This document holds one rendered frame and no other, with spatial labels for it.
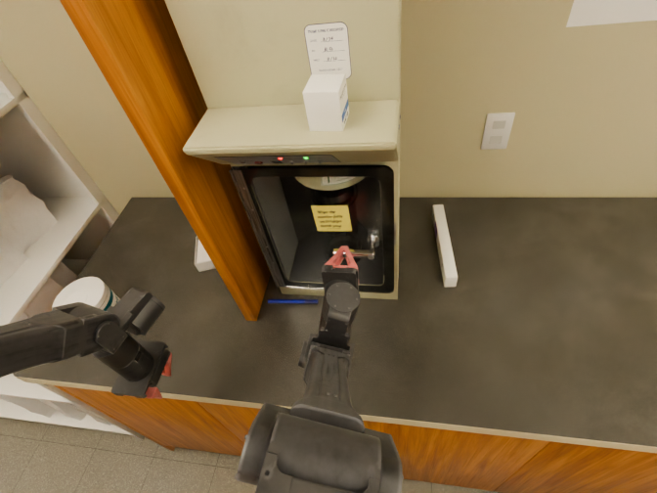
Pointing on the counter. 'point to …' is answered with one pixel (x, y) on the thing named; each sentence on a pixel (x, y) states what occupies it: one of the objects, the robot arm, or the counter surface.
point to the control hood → (297, 133)
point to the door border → (257, 225)
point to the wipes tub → (87, 293)
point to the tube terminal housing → (290, 62)
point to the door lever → (366, 249)
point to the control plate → (280, 159)
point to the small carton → (327, 102)
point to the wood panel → (173, 130)
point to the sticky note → (331, 217)
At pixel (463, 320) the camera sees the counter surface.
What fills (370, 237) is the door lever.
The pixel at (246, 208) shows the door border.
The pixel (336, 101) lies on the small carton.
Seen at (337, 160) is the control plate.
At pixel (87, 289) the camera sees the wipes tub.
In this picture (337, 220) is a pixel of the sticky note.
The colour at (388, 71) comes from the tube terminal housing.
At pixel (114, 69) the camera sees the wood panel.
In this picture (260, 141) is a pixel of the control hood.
